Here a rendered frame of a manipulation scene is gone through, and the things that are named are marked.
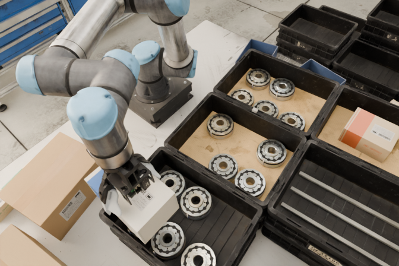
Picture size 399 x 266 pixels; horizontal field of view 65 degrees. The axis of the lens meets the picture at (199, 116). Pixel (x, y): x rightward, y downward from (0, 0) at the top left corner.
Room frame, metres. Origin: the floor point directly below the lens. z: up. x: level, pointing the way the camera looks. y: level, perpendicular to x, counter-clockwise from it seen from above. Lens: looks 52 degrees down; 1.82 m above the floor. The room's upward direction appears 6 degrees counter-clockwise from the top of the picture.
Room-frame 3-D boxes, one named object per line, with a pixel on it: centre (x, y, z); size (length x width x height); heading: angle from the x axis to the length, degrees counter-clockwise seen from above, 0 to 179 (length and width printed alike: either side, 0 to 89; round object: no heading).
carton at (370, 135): (0.59, -0.60, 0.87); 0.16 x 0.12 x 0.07; 46
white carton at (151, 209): (0.35, 0.19, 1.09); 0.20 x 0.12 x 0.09; 44
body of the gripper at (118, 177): (0.33, 0.17, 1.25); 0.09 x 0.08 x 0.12; 44
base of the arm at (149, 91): (0.99, 0.20, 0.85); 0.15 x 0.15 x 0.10
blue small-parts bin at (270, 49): (1.19, -0.32, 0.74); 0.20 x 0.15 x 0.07; 147
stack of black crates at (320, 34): (1.61, -0.80, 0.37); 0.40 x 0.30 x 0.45; 44
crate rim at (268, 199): (0.58, -0.11, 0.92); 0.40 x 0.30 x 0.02; 50
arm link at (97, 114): (0.33, 0.17, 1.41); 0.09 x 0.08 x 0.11; 168
